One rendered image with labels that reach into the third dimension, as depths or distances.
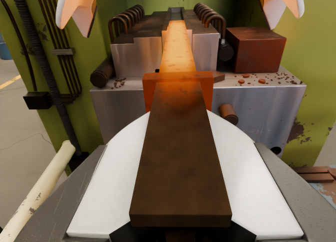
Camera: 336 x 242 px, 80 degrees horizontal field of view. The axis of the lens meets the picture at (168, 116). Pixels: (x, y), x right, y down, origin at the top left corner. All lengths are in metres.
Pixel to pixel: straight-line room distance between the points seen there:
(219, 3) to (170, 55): 0.69
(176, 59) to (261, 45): 0.26
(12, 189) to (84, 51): 1.28
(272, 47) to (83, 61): 0.45
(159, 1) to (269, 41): 0.53
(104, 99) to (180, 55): 0.22
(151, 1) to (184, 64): 0.70
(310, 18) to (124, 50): 0.43
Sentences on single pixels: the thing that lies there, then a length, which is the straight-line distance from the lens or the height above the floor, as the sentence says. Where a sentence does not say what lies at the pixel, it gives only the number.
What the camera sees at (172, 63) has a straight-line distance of 0.18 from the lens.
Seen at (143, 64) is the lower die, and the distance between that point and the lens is 0.41.
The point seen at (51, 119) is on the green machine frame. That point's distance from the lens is 0.74.
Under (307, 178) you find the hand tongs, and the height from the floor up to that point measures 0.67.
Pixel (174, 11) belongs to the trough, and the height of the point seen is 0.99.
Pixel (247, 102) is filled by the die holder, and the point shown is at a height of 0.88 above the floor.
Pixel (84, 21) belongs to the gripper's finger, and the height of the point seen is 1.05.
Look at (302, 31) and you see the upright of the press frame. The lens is 0.61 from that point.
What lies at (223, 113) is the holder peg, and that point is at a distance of 0.36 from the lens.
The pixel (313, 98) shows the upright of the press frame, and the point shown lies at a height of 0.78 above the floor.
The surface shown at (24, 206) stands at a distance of 0.63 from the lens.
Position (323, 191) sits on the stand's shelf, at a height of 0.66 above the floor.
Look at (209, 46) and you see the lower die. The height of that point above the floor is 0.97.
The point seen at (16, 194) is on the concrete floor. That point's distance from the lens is 1.67.
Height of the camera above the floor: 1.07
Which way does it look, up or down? 33 degrees down
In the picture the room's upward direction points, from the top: 3 degrees counter-clockwise
